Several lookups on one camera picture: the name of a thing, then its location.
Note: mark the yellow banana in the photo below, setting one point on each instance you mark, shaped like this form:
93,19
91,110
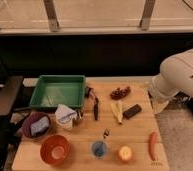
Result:
116,108

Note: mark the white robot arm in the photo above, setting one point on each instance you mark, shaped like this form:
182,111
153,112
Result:
176,75

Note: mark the green plastic tray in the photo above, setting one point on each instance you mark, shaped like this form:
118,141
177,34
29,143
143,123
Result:
52,90

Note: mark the bunch of dark grapes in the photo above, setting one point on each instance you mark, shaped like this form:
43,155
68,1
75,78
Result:
119,93

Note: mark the white mug with cloth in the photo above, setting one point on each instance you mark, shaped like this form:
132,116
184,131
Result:
65,116

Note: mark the black rectangular remote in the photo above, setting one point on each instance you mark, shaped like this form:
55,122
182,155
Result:
132,111

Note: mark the blue cup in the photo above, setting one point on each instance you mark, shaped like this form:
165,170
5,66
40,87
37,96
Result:
99,148

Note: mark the blue sponge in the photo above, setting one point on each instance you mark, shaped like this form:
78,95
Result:
39,126

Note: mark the red yellow apple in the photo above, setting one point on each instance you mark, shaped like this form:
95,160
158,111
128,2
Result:
125,154

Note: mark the orange carrot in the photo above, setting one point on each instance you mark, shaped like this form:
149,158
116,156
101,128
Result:
152,142

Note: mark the orange bowl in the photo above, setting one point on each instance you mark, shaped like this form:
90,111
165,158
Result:
55,150

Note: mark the maroon bowl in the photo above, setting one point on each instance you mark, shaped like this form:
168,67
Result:
31,119

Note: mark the black chair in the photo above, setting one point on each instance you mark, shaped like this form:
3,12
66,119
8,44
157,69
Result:
8,96

